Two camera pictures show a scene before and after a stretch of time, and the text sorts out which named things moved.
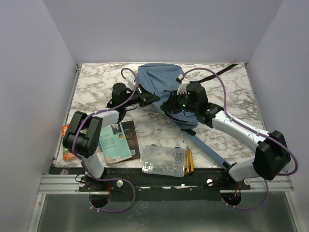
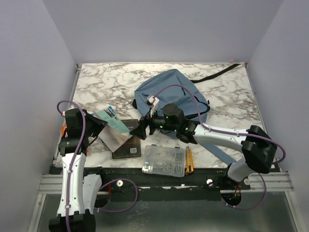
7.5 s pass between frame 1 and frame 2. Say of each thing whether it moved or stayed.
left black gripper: moved
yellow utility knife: stayed
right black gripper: moved
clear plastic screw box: stayed
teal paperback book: moved
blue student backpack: moved
